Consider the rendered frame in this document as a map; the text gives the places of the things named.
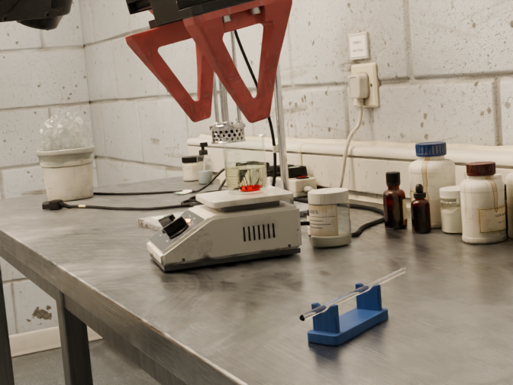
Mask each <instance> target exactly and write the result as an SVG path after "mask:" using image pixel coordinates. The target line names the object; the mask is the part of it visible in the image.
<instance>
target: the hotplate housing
mask: <svg viewBox="0 0 513 385"><path fill-rule="evenodd" d="M189 210H190V211H191V212H194V213H195V214H196V215H199V216H201V217H202V218H204V219H205V220H204V221H203V222H201V223H200V224H198V225H197V226H195V227H194V228H193V229H192V230H191V231H189V232H188V233H186V234H185V235H183V236H182V237H181V238H180V239H178V240H177V241H175V242H174V243H173V244H171V245H170V246H169V247H168V248H166V249H165V250H164V251H163V252H162V251H161V250H160V249H159V248H158V247H157V246H156V245H155V244H153V243H152V242H151V241H150V240H149V242H147V250H148V251H149V252H150V256H151V257H152V258H153V259H154V261H155V262H156V263H157V264H158V265H159V266H160V267H161V268H162V269H163V270H164V271H170V270H171V271H177V270H181V269H186V268H192V267H202V266H208V265H214V264H225V263H230V262H236V261H242V260H252V259H259V258H265V257H275V256H287V255H290V254H297V253H301V248H300V247H299V246H300V245H302V233H301V223H300V213H299V208H296V205H293V204H290V203H287V202H283V201H276V202H264V203H257V204H250V205H238V206H231V207H224V208H217V209H214V208H211V207H209V206H207V205H196V206H194V207H193V208H189Z"/></svg>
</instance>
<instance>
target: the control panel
mask: <svg viewBox="0 0 513 385"><path fill-rule="evenodd" d="M181 216H183V218H185V217H187V219H186V220H188V219H190V220H189V221H188V222H187V224H188V225H189V227H188V228H187V229H186V230H185V231H184V232H183V233H182V234H180V235H179V236H177V237H176V238H173V239H169V236H168V235H167V234H166V233H162V230H163V228H162V229H161V230H159V231H158V232H157V233H156V234H154V235H153V236H152V237H150V238H149V240H150V241H151V242H152V243H153V244H155V245H156V246H157V247H158V248H159V249H160V250H161V251H162V252H163V251H164V250H165V249H166V248H168V247H169V246H170V245H171V244H173V243H174V242H175V241H177V240H178V239H180V238H181V237H182V236H183V235H185V234H186V233H188V232H189V231H191V230H192V229H193V228H194V227H195V226H197V225H198V224H200V223H201V222H203V221H204V220H205V219H204V218H202V217H201V216H199V215H196V214H195V213H194V212H191V211H190V210H186V211H185V212H183V213H182V214H181Z"/></svg>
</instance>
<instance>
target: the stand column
mask: <svg viewBox="0 0 513 385"><path fill-rule="evenodd" d="M274 98H275V108H276V127H277V137H278V147H279V165H280V176H281V185H282V189H284V190H287V191H289V174H288V164H287V153H286V134H285V124H284V114H283V104H282V85H281V75H280V65H279V63H278V67H277V72H276V81H275V86H274ZM283 202H287V203H290V204H294V199H289V200H283Z"/></svg>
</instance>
